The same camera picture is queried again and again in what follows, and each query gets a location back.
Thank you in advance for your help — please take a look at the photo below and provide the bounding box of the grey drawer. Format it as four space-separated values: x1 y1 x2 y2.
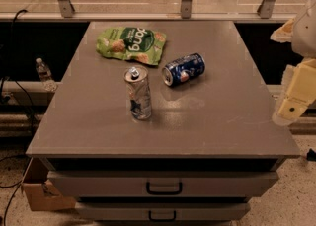
75 202 250 222
48 171 278 197

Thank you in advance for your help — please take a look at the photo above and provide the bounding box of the cardboard box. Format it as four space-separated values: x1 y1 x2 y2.
22 159 76 211

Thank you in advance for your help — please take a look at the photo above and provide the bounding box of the black object on floor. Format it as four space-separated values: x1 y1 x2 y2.
306 149 316 162

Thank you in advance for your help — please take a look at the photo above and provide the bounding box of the lower grey drawer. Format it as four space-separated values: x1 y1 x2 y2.
75 202 250 222

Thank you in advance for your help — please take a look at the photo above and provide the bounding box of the blue soda can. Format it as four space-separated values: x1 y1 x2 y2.
162 53 205 87

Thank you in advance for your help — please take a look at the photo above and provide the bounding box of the black floor cable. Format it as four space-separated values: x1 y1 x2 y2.
0 153 33 226

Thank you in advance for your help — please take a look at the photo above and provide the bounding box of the green snack bag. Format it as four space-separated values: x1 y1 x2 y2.
96 27 167 66

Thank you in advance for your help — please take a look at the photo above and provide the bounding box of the black cable left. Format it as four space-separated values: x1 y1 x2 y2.
0 8 39 132

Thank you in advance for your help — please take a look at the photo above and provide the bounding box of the silver redbull can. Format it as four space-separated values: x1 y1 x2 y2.
124 66 152 120

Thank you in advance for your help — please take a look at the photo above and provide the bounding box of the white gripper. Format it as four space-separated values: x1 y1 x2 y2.
270 0 316 126

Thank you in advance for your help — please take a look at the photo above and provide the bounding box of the upper grey drawer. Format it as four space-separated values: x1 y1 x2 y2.
48 171 278 197

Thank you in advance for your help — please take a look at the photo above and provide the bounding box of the plastic water bottle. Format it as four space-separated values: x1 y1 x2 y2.
36 58 57 92

